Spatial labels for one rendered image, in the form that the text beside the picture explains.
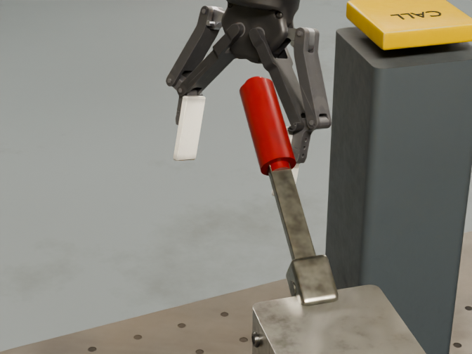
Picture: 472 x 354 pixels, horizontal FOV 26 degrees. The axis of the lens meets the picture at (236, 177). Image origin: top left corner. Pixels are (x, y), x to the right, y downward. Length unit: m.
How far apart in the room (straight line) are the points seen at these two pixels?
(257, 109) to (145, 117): 2.70
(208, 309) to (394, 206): 0.53
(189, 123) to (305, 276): 0.59
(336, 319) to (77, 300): 1.91
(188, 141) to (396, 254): 0.49
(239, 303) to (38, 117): 2.23
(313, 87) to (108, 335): 0.35
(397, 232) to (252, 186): 2.21
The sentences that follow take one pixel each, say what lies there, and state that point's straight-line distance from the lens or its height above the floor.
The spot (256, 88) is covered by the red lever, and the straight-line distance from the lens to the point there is 0.57.
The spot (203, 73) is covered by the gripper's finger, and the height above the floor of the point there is 0.95.
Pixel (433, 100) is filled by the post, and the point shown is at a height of 1.12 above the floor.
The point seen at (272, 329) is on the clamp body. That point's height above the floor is 1.06.
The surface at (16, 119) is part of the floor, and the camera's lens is 3.32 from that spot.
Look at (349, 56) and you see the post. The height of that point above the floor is 1.13.
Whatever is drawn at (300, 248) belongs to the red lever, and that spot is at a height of 1.08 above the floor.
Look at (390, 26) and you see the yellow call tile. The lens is 0.59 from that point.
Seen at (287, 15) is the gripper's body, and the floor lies 1.03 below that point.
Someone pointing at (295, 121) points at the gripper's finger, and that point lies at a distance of 0.99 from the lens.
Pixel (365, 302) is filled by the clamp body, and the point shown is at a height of 1.06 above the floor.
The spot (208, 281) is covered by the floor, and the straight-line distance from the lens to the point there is 2.44.
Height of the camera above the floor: 1.36
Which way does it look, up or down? 28 degrees down
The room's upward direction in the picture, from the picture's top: straight up
